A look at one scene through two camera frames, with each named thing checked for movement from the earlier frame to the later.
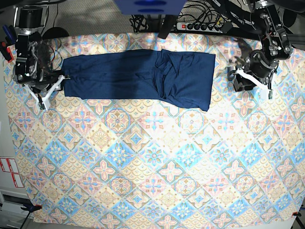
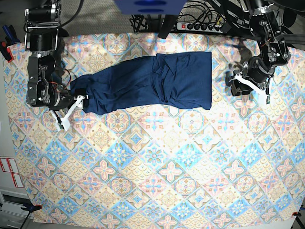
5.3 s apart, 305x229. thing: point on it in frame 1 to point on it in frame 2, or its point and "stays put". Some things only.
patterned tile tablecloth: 131,162 stays put
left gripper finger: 45,100 to 65,121
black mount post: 169,21 stays put
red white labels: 9,165 stays put
